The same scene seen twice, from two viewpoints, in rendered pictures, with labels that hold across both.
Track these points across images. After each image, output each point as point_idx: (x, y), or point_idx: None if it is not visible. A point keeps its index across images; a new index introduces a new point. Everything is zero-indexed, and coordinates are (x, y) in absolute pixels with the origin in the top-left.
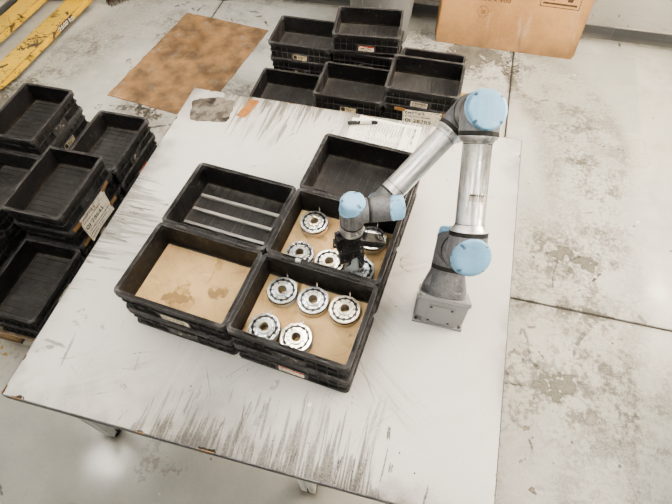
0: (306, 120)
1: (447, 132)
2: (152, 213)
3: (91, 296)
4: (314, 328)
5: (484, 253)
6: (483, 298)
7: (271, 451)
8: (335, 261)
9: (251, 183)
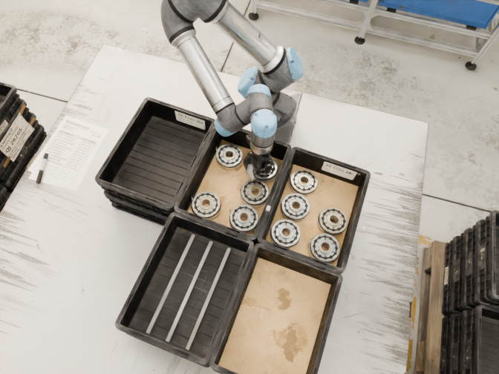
0: (18, 229)
1: (191, 35)
2: None
3: None
4: (318, 208)
5: (294, 52)
6: None
7: (403, 256)
8: (255, 185)
9: (152, 264)
